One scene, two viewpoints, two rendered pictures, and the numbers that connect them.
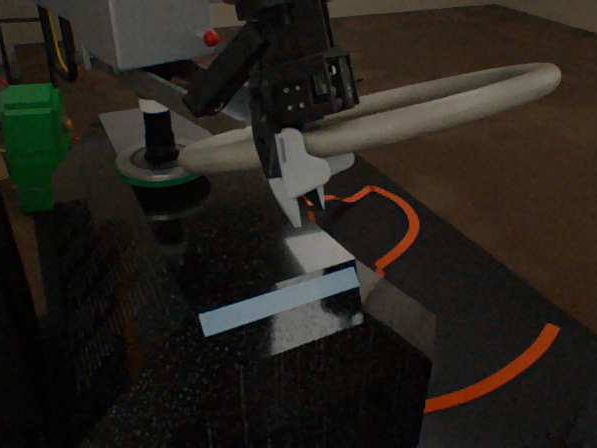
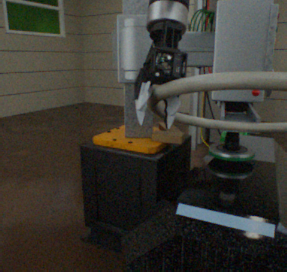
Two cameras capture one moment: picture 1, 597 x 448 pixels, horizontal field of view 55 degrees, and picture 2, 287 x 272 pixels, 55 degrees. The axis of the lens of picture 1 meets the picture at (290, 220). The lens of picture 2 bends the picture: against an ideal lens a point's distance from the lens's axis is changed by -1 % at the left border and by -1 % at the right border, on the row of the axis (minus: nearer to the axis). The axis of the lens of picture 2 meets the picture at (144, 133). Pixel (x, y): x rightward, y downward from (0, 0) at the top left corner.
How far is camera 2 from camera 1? 51 cm
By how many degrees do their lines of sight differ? 51
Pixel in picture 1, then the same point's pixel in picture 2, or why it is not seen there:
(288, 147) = (145, 88)
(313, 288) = (242, 223)
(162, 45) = (234, 93)
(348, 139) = (164, 87)
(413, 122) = (187, 81)
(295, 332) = (219, 238)
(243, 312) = (199, 213)
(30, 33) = (269, 117)
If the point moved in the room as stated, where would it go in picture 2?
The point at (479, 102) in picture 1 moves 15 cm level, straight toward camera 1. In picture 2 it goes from (224, 76) to (137, 78)
